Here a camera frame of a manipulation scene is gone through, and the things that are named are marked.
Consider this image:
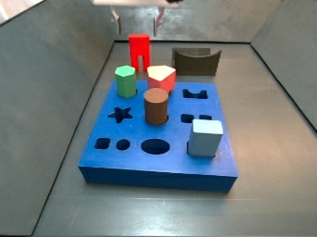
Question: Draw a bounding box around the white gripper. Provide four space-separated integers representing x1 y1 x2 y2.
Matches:
91 0 180 36

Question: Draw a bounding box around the red two-legged block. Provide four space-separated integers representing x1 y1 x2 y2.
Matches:
128 34 151 71

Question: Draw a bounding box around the light blue square block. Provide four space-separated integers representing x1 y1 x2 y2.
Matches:
188 119 224 157

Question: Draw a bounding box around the blue shape sorter board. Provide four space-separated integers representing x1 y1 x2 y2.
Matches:
77 81 238 193

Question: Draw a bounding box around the green hexagonal block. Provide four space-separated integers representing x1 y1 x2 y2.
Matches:
115 66 136 98

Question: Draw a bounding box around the red pentagonal block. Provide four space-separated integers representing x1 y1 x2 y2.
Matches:
147 65 175 93

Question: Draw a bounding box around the brown cylinder block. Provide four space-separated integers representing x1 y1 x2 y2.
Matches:
143 88 168 126

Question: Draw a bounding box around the dark grey curved bracket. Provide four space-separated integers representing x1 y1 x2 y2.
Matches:
172 48 222 76

